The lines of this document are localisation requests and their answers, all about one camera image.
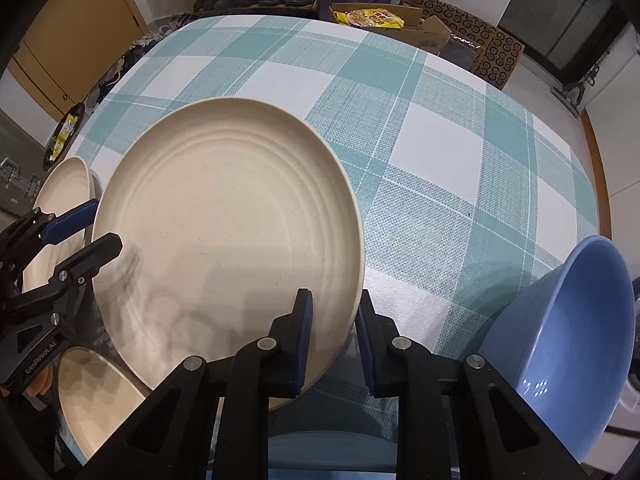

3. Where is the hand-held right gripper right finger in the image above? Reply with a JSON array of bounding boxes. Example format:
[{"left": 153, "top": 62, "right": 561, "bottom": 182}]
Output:
[{"left": 356, "top": 289, "right": 591, "bottom": 480}]

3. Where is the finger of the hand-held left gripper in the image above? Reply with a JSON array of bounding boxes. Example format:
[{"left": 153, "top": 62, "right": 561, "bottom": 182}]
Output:
[
  {"left": 0, "top": 199, "right": 101, "bottom": 272},
  {"left": 0, "top": 233, "right": 123, "bottom": 396}
]

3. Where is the dark glass door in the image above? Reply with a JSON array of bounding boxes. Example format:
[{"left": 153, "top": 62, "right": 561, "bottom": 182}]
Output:
[{"left": 497, "top": 0, "right": 628, "bottom": 83}]

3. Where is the brown patterned doormat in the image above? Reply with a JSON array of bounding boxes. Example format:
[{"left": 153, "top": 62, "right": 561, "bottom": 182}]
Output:
[{"left": 400, "top": 0, "right": 526, "bottom": 91}]

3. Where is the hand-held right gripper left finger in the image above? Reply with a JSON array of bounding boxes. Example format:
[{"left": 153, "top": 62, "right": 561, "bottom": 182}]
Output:
[{"left": 75, "top": 288, "right": 314, "bottom": 480}]

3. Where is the person's left hand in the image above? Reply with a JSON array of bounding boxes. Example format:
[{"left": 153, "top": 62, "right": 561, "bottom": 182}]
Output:
[{"left": 22, "top": 377, "right": 53, "bottom": 411}]

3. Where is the open cardboard box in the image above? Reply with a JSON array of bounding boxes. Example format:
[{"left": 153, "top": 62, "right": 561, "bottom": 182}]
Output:
[{"left": 330, "top": 2, "right": 451, "bottom": 56}]

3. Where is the yellow snack packet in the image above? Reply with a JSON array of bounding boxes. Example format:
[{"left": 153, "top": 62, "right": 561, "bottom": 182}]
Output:
[{"left": 332, "top": 7, "right": 406, "bottom": 30}]

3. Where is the large cream plate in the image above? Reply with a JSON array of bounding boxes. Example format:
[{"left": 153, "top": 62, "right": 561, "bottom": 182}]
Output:
[{"left": 91, "top": 98, "right": 367, "bottom": 413}]

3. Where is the white trash bin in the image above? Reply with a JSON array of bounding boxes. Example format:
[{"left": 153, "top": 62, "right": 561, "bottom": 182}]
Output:
[{"left": 42, "top": 102, "right": 86, "bottom": 171}]

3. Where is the blue bowl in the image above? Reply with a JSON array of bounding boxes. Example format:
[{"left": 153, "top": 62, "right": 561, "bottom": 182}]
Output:
[
  {"left": 477, "top": 235, "right": 637, "bottom": 465},
  {"left": 267, "top": 427, "right": 401, "bottom": 480}
]

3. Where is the teal checked tablecloth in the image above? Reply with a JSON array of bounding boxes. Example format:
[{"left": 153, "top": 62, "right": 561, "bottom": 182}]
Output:
[{"left": 50, "top": 14, "right": 598, "bottom": 480}]

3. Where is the wooden cabinet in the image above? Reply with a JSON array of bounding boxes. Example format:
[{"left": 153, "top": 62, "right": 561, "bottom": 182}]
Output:
[{"left": 7, "top": 0, "right": 148, "bottom": 121}]

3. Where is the grey metal case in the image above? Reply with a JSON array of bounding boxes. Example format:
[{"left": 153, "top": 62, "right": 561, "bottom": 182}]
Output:
[{"left": 0, "top": 157, "right": 41, "bottom": 211}]

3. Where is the scattered shoes pile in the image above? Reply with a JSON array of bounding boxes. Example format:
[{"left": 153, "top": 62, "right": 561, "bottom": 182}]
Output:
[{"left": 87, "top": 15, "right": 176, "bottom": 111}]

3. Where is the dark foil-edged tray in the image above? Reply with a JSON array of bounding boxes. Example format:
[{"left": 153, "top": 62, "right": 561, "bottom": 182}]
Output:
[{"left": 440, "top": 32, "right": 483, "bottom": 73}]

